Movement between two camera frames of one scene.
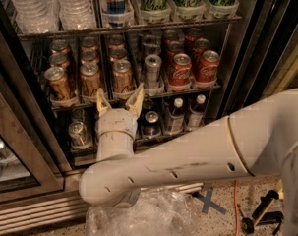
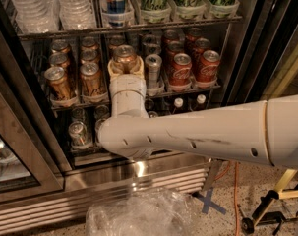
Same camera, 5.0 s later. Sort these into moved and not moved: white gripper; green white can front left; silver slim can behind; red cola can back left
Moved: white gripper
Not moved: silver slim can behind; red cola can back left; green white can front left
